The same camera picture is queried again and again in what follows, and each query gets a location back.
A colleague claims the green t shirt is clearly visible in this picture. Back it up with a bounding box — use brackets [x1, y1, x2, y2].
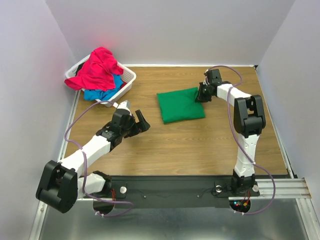
[156, 87, 206, 124]

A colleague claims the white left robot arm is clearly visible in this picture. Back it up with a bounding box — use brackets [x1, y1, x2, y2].
[35, 100, 150, 213]

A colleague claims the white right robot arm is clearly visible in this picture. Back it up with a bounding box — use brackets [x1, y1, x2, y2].
[195, 67, 266, 195]

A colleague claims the blue t shirt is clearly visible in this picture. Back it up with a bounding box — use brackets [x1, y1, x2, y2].
[84, 74, 124, 101]

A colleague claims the white plastic laundry basket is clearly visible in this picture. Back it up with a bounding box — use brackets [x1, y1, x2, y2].
[64, 53, 137, 108]

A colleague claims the red t shirt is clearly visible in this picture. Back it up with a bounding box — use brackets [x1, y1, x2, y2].
[64, 47, 124, 91]

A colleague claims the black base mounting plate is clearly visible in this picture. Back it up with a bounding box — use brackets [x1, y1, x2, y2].
[99, 175, 260, 209]

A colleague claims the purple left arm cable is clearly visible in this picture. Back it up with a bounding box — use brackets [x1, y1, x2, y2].
[64, 101, 135, 218]

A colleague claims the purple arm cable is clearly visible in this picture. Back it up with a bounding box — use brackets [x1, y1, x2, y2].
[64, 101, 135, 218]
[203, 65, 277, 216]

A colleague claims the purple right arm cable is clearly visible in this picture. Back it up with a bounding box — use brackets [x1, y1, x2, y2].
[203, 65, 277, 216]

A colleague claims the aluminium frame rail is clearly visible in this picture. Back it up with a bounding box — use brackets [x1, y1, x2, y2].
[30, 175, 312, 240]

